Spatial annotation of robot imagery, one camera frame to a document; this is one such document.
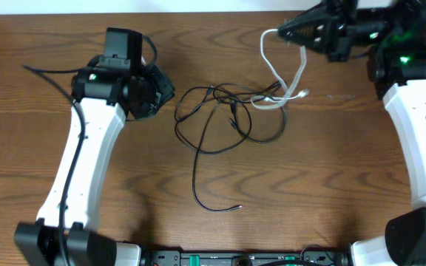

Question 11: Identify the black USB cable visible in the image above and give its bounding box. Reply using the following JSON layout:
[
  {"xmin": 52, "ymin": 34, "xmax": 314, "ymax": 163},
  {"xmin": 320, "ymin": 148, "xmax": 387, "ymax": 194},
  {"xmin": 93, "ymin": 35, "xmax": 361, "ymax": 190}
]
[
  {"xmin": 173, "ymin": 81, "xmax": 288, "ymax": 155},
  {"xmin": 192, "ymin": 85, "xmax": 243, "ymax": 213}
]

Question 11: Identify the white USB cable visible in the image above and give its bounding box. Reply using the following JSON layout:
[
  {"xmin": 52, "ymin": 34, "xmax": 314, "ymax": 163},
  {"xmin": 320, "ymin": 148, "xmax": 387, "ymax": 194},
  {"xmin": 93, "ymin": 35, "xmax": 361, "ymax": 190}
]
[{"xmin": 250, "ymin": 28, "xmax": 310, "ymax": 111}]

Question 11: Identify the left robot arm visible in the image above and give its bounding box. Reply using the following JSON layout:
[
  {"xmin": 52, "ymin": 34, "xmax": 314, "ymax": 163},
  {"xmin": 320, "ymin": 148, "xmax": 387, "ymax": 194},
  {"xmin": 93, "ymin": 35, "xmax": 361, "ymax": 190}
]
[{"xmin": 14, "ymin": 27, "xmax": 175, "ymax": 265}]

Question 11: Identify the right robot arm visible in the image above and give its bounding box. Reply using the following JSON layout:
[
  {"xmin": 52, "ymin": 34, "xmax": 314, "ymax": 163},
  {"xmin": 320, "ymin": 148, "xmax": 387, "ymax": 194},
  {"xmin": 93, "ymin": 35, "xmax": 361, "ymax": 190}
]
[{"xmin": 278, "ymin": 0, "xmax": 426, "ymax": 265}]

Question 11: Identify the black left camera cable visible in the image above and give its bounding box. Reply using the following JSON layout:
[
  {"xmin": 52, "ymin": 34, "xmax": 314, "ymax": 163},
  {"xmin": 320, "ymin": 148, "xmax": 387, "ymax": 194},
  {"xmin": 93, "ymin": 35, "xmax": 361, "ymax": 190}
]
[{"xmin": 22, "ymin": 64, "xmax": 88, "ymax": 266}]

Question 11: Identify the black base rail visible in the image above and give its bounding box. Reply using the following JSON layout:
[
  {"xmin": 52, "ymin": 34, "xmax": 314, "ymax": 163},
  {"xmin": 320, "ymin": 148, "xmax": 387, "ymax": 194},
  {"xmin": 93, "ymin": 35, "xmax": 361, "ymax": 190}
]
[{"xmin": 139, "ymin": 245, "xmax": 353, "ymax": 266}]

